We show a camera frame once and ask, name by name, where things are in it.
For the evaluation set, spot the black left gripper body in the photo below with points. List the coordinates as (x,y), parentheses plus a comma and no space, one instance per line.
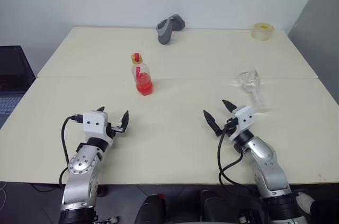
(110,128)

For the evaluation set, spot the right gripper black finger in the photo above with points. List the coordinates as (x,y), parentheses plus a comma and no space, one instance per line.
(212,122)
(230,107)

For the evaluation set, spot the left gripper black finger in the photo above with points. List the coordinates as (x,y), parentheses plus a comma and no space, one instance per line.
(101,109)
(124,122)

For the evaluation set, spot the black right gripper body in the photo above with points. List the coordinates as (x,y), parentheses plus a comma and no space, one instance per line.
(230,126)

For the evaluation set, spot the bottle with red liquid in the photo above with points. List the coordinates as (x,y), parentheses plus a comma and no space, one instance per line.
(144,85)

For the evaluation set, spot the yellow bottle cap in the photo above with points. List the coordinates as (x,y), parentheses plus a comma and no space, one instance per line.
(136,58)

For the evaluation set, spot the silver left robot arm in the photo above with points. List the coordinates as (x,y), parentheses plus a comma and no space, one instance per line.
(79,165)

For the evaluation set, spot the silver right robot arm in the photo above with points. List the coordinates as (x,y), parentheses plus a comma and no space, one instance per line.
(270,165)

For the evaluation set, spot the black table caster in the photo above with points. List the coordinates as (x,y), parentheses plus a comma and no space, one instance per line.
(103,191)

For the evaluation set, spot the translucent tape roll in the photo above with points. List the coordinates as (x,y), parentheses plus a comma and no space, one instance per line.
(262,32)

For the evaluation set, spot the dark rounded shape with red spot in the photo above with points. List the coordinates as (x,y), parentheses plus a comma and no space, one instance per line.
(151,209)

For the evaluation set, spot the black laptop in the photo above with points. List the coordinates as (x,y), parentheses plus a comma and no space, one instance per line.
(13,75)

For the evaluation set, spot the grey plastic handheld device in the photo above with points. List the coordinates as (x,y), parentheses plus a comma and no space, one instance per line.
(165,32)

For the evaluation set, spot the white shoe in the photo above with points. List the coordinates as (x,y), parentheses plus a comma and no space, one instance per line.
(304,202)

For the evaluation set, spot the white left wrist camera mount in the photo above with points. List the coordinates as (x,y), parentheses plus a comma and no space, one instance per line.
(94,122)

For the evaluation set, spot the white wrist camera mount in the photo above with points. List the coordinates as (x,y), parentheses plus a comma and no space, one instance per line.
(245,118)
(94,122)

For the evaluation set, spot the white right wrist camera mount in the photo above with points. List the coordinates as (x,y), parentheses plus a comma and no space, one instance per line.
(245,118)

